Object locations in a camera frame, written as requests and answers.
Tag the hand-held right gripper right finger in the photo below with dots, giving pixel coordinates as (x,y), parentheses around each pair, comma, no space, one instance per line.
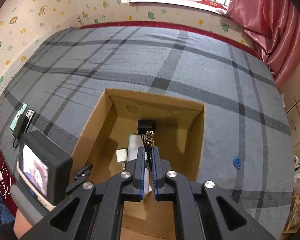
(153,172)

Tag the white rectangular case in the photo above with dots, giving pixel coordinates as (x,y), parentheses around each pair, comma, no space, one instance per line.
(134,147)

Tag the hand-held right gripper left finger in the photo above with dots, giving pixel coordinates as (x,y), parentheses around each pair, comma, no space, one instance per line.
(141,172)

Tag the red windowsill item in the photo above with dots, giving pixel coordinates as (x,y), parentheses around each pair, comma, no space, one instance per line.
(210,3)

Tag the black power bank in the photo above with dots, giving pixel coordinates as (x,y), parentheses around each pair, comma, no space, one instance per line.
(22,128)

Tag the red mattress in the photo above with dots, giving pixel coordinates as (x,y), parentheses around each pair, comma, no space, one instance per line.
(165,23)

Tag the black round device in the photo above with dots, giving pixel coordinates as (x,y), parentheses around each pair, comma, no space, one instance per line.
(146,126)

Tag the teal phone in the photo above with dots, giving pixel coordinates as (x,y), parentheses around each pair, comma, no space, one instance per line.
(16,117)

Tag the cardboard box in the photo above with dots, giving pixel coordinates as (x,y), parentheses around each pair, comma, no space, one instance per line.
(180,140)

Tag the pink satin curtain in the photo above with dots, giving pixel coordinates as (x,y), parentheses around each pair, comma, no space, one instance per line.
(265,17)

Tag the white wardrobe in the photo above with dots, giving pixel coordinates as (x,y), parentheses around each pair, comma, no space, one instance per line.
(297,110)

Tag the wooden shelf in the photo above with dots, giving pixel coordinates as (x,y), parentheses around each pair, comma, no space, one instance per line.
(296,212)

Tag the person's left forearm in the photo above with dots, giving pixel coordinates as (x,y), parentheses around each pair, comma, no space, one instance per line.
(22,227)

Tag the small white charger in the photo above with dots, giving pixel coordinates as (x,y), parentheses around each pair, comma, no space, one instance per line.
(121,156)

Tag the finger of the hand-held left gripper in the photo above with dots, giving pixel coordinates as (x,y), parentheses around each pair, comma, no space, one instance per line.
(83,171)

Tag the blue key fob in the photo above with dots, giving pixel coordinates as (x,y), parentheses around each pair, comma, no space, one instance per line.
(236,161)

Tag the black-cased phone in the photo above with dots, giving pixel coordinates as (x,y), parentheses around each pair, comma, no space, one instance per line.
(30,113)

